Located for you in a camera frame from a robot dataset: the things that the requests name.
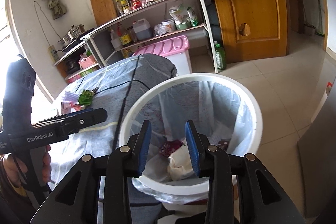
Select green plastic bottle on floor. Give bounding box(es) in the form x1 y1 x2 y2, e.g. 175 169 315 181
214 41 227 71

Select white jug dark liquid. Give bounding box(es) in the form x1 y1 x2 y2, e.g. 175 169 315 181
133 18 153 41

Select cooking oil bottle yellow label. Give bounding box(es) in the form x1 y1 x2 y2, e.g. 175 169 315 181
117 23 132 47

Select low wooden side shelf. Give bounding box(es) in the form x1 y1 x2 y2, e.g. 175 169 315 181
55 41 102 84

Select maroon snack packet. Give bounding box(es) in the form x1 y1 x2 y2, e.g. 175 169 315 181
159 140 184 158

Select white round trash bin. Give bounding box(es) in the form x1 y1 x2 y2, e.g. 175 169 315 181
118 72 264 197

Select steel cooking pot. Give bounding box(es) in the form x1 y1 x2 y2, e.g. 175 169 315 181
59 24 85 47

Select pink plastic basket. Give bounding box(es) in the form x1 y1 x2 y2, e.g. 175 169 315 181
79 55 97 69

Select translucent white bin liner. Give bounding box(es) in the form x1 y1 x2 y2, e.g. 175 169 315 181
128 79 257 205

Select white power strip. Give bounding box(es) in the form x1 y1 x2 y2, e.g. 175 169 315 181
48 45 59 63

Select white green food bag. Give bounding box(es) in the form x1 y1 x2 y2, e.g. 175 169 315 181
169 3 199 30

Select green cap sauce bottle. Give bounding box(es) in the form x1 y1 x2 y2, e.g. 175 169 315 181
120 0 129 14

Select wooden door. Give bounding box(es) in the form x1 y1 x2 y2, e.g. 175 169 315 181
215 0 289 63

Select person's left hand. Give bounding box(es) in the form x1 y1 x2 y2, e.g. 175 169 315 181
2 144 53 188

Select white paper bag green print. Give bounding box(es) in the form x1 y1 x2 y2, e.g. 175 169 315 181
167 145 194 181

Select green leafy wrapper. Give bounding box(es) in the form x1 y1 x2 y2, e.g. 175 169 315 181
78 90 95 106

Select pink lid storage box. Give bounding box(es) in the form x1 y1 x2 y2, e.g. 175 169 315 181
133 35 192 76

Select wooden cutting board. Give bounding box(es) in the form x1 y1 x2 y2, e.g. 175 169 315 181
90 0 117 27

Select blue grey checked tablecloth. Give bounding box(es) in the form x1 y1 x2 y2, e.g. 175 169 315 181
49 54 177 189

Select white plastic tub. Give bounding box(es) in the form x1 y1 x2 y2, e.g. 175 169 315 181
161 18 177 32

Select white metal shelf rack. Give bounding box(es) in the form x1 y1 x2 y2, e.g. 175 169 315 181
81 0 216 65

